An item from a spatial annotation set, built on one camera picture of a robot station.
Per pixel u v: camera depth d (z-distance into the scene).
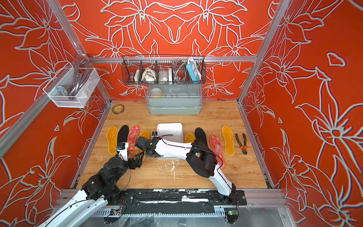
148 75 0.89
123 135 0.98
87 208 0.57
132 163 0.67
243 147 0.91
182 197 0.74
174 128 1.00
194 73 0.88
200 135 0.99
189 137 0.95
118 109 1.15
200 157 0.52
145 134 0.98
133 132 1.00
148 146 0.67
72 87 0.78
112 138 0.97
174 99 0.96
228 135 0.97
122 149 0.66
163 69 0.99
